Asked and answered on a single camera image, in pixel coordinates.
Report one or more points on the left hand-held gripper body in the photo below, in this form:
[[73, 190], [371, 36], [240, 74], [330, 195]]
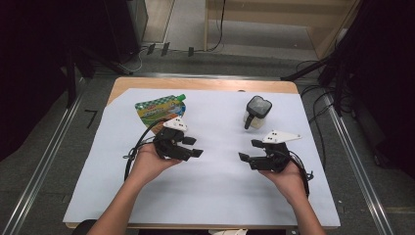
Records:
[[169, 143]]

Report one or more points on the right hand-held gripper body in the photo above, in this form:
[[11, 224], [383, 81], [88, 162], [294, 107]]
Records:
[[277, 156]]

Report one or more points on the clear jar with black lid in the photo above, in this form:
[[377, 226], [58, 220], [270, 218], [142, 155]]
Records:
[[257, 109]]

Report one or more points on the colourful spouted sauce pouch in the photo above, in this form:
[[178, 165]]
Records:
[[160, 109]]

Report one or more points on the person's right hand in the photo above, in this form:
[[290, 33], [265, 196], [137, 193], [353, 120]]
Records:
[[290, 182]]

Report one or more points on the person's left hand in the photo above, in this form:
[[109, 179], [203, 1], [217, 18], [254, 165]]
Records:
[[147, 166]]

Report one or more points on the white paper sheet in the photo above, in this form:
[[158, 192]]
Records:
[[212, 196]]

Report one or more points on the black stand leg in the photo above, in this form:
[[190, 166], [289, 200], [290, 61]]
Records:
[[303, 70]]

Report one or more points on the black tape strip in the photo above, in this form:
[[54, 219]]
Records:
[[165, 49], [191, 51], [151, 49]]

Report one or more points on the black metal stand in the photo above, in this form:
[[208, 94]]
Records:
[[71, 81]]

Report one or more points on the black cabinet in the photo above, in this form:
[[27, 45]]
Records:
[[124, 29]]

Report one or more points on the dark curtain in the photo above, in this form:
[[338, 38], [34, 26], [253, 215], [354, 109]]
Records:
[[385, 65], [32, 65]]

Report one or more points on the metal floor rail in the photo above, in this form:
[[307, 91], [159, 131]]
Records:
[[195, 75], [359, 169], [39, 176]]

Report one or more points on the light wooden frame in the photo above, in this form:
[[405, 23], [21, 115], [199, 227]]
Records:
[[326, 39]]

